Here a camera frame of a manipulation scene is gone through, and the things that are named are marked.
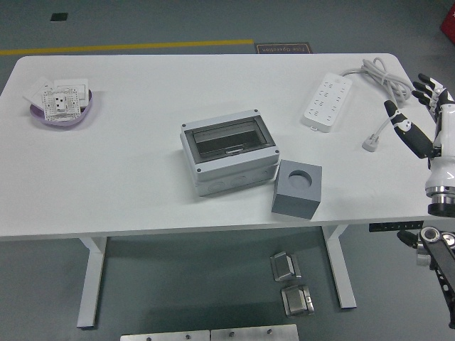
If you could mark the white power strip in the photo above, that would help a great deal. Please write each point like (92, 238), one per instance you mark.
(327, 103)

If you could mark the white socket panel with print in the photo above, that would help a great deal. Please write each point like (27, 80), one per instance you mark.
(60, 103)

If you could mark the white table leg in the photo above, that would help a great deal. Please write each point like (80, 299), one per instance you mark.
(341, 270)
(90, 280)

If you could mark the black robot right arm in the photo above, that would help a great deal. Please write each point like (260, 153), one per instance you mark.
(440, 248)

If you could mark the metal base plate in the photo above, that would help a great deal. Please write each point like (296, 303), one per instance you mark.
(163, 336)
(254, 334)

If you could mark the small metal floor box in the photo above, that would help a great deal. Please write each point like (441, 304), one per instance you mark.
(296, 300)
(284, 266)

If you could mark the white table left leg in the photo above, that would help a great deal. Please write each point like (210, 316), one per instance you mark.
(90, 280)

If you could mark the grey junction box with lid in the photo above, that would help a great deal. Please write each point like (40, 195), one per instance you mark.
(231, 167)

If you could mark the grey cube with round hole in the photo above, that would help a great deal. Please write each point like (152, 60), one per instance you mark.
(293, 206)

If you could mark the white switch panel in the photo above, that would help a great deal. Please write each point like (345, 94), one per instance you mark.
(80, 87)
(35, 93)

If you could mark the black table control panel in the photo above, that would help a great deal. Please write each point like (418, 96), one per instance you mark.
(394, 226)

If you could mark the purple bowl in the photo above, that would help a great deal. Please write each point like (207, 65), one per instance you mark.
(64, 123)

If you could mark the red box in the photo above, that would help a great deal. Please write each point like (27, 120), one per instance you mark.
(448, 23)

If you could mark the white table right leg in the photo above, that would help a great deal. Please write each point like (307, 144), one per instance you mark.
(341, 270)

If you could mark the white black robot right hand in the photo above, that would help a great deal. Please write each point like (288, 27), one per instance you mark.
(444, 167)

